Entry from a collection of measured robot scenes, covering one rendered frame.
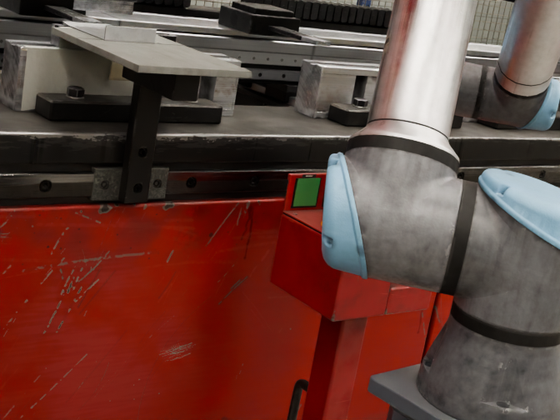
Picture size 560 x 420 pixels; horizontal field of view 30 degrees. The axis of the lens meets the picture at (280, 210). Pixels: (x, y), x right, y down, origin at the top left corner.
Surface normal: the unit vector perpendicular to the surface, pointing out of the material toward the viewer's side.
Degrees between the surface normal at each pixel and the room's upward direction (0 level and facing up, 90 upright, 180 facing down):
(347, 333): 90
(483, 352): 72
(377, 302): 90
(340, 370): 90
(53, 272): 90
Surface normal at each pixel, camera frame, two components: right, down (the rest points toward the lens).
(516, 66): -0.64, 0.65
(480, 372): -0.42, -0.14
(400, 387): 0.17, -0.95
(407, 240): -0.16, 0.21
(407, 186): 0.11, -0.18
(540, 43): -0.17, 0.83
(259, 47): 0.59, 0.32
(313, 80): -0.79, 0.04
